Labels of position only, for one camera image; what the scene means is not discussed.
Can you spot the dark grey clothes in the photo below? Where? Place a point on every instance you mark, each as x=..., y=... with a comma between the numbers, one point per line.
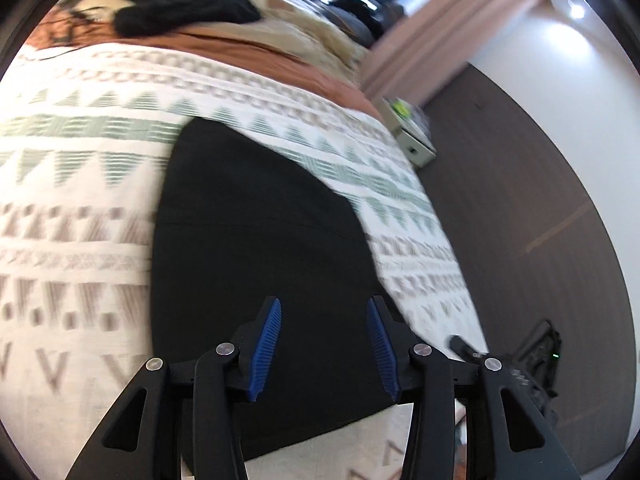
x=355, y=17

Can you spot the black jacket with yellow emblem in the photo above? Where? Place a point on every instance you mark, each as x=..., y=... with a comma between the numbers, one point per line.
x=260, y=230

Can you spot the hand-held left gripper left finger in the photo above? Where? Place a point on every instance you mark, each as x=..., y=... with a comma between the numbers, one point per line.
x=265, y=345

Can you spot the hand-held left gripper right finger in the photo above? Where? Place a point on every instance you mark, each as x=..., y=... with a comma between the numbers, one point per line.
x=381, y=345

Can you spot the beige cloth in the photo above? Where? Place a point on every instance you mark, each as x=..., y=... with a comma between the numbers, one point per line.
x=295, y=25

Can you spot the yellow-green object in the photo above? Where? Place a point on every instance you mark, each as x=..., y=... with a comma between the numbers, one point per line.
x=400, y=107

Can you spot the white nightstand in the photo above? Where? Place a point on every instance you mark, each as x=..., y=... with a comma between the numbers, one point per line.
x=412, y=140

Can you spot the pink curtain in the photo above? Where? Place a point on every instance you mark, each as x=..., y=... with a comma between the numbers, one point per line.
x=440, y=20

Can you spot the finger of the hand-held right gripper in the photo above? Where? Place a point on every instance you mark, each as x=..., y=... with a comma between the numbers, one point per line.
x=462, y=346

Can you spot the white green patterned blanket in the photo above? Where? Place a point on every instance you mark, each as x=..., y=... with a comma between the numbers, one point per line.
x=90, y=200

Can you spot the black knit garment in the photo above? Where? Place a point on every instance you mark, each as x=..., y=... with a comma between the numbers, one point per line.
x=185, y=0

